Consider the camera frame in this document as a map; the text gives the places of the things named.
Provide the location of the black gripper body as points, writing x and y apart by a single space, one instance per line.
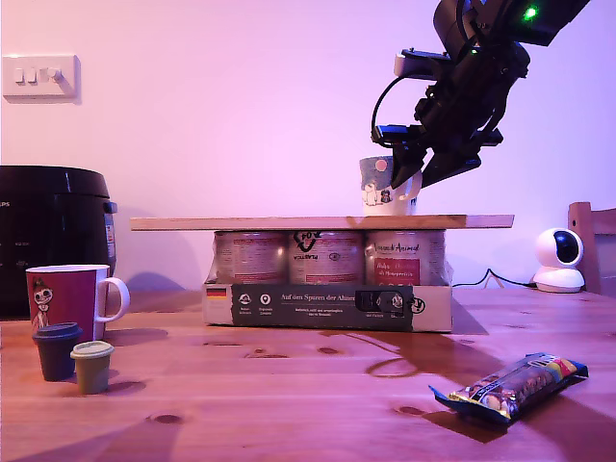
452 125

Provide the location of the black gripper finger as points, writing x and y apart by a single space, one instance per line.
447 168
406 166

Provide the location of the blue Moomin coffee mug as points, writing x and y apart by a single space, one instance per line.
377 192

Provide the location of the light wooden board shelf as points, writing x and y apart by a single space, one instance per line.
289 223

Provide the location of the small green lidded cup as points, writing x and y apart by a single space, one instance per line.
93 370

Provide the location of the small dark blue lidded cup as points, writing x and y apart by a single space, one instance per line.
57 356

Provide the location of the tin can with red label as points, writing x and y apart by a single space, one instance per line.
402 260

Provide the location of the tin can with black logo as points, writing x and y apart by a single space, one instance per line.
327 255

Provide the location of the cardboard can tray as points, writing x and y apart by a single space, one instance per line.
313 308

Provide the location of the tin can with text label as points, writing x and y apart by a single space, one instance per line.
248 255

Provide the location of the snack bar packet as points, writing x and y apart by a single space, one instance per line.
515 387

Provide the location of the black Philips rice cooker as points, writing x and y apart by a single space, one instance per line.
53 240

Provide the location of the red cartoon mug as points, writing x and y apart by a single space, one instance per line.
67 298

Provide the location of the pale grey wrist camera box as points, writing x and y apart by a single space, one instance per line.
411 65

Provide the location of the white security camera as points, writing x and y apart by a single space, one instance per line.
558 264

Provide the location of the white wall switch plate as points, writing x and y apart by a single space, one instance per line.
41 78

